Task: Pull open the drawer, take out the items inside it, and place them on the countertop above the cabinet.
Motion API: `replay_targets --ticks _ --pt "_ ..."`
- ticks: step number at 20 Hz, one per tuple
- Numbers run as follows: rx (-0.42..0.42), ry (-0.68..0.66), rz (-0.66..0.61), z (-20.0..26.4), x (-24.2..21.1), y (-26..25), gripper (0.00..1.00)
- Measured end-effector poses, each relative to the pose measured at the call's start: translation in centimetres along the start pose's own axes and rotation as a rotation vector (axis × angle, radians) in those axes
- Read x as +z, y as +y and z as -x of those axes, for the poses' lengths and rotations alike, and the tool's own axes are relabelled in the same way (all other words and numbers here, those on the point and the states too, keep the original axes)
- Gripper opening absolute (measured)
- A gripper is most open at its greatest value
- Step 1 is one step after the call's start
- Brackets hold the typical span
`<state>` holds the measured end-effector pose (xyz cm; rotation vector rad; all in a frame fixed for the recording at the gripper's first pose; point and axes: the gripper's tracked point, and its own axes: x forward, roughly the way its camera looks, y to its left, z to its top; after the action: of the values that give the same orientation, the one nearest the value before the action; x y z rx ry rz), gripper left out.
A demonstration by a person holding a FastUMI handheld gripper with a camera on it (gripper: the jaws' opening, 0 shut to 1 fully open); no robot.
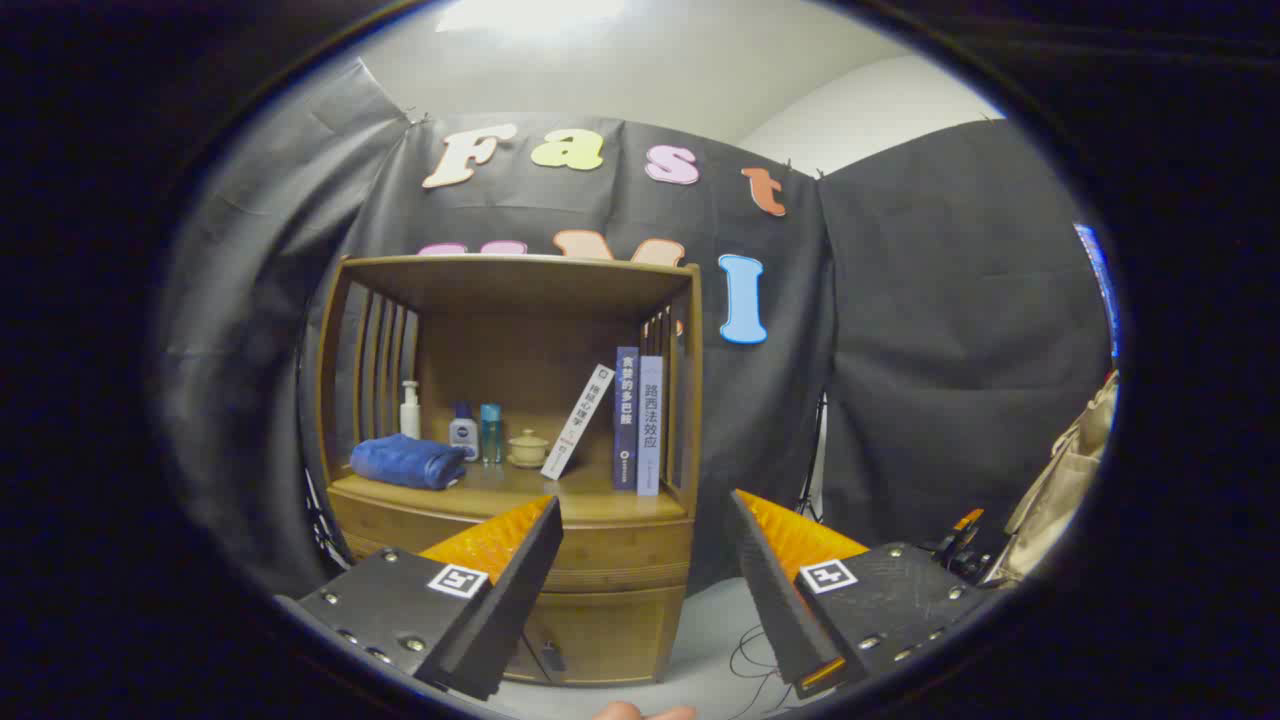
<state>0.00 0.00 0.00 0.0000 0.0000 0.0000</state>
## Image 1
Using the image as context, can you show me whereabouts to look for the wooden cabinet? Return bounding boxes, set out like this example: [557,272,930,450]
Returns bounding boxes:
[315,253,704,688]

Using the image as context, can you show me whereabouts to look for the black backdrop cloth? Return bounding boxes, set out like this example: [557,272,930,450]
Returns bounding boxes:
[160,55,1116,601]

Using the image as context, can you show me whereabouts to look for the wooden drawer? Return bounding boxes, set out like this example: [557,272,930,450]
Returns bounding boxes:
[335,490,696,596]

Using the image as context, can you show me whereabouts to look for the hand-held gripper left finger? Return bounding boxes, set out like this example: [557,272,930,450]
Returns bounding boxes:
[275,495,564,701]

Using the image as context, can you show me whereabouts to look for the wooden cabinet door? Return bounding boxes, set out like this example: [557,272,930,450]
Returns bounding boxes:
[520,585,686,688]

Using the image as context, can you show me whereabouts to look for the white book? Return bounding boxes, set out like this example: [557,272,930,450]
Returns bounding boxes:
[540,363,617,481]

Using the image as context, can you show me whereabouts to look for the blue rolled towel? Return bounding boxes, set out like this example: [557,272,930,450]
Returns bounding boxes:
[350,433,468,491]

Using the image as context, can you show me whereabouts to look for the floor cables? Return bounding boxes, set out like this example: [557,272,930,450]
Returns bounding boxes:
[728,625,801,716]

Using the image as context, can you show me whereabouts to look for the computer monitor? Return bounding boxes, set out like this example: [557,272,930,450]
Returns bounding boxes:
[1075,224,1119,356]

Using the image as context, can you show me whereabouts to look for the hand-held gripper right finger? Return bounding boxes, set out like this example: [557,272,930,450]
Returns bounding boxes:
[728,488,993,701]

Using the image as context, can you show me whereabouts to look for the pale grey book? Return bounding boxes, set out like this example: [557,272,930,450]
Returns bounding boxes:
[637,355,664,497]

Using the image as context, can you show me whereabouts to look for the beige bag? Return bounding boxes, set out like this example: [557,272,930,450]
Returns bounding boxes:
[1000,372,1119,586]

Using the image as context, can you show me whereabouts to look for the black light stand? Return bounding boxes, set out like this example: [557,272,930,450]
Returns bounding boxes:
[797,392,829,523]

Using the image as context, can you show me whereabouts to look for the dark blue book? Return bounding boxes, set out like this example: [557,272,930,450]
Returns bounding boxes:
[613,346,641,492]

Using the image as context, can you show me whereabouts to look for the black clamp with orange tip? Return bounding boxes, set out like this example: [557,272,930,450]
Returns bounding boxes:
[925,508,991,583]

